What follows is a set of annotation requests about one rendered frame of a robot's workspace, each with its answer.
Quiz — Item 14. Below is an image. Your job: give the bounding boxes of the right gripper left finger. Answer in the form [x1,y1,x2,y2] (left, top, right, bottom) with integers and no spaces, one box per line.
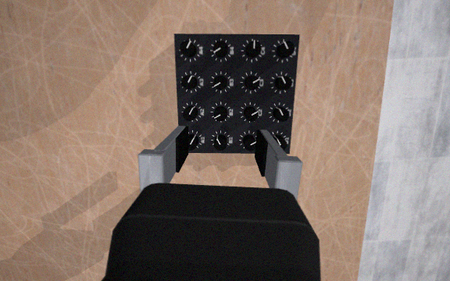
[138,126,188,193]

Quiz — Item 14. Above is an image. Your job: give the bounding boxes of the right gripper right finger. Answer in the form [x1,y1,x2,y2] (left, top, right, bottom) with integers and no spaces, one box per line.
[255,130,303,200]

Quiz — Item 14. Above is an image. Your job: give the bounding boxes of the black knob panel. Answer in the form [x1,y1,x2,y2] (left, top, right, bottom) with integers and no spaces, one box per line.
[174,34,300,154]

